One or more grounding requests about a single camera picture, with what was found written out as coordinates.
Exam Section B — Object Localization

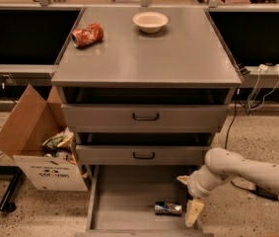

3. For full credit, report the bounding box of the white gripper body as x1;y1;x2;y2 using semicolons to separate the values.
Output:
187;165;232;199

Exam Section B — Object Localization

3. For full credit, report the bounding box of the crushed blue silver redbull can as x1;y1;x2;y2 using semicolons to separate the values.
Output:
154;201;182;215

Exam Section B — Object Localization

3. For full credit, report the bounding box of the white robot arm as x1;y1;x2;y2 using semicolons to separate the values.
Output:
176;148;279;199

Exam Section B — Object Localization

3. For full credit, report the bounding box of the grey open bottom drawer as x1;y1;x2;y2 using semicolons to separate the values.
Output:
75;165;213;237

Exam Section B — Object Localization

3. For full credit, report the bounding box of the grey middle drawer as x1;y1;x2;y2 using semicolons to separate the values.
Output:
76;145;210;165

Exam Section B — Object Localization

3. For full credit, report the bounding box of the grey metal drawer cabinet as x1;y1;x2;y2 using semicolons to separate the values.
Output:
52;6;241;173

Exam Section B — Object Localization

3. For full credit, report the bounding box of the grey top drawer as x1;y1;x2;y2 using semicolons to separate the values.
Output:
61;104;228;133

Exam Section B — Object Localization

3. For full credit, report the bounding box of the crushed red soda can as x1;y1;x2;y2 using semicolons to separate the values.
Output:
71;23;104;47

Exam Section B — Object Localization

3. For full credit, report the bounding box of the black power brick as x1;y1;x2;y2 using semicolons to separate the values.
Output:
255;186;278;200

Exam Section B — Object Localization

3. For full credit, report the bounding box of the cardboard box with trash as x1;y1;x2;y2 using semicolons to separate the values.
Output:
0;85;88;192

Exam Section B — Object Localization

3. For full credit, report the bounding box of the white paper bowl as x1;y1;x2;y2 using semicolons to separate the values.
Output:
132;12;169;34

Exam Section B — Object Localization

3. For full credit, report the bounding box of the black floor cable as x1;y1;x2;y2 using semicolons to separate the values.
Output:
223;99;279;206

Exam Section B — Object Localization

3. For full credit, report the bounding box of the white charger cable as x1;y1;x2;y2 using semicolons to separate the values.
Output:
245;63;279;113

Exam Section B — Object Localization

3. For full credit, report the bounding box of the black table leg frame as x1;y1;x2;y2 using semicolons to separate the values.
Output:
0;166;24;214

